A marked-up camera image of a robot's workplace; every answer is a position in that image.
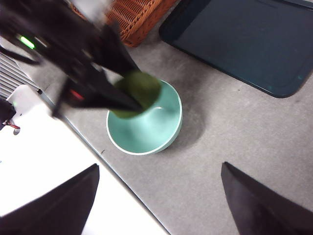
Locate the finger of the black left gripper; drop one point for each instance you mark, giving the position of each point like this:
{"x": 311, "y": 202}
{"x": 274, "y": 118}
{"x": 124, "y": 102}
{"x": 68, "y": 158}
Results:
{"x": 112, "y": 51}
{"x": 102, "y": 95}

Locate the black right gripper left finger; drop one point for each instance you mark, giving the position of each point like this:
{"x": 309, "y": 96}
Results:
{"x": 56, "y": 213}

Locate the white slatted grille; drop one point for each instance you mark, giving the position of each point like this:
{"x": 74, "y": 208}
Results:
{"x": 12, "y": 73}

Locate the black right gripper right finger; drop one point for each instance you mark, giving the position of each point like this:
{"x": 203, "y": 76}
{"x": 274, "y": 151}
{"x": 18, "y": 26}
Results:
{"x": 264, "y": 210}

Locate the dark teal rectangular tray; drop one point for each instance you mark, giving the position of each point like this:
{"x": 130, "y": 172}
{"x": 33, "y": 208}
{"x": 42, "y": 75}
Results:
{"x": 244, "y": 49}

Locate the teal ceramic bowl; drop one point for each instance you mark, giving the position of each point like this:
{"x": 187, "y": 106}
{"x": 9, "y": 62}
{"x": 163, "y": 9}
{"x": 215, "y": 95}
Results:
{"x": 146, "y": 132}

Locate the green avocado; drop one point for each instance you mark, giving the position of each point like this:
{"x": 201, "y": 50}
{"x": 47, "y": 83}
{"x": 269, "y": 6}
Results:
{"x": 144, "y": 88}

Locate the brown wicker basket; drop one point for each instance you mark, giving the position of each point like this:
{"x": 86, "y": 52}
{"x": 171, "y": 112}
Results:
{"x": 137, "y": 22}

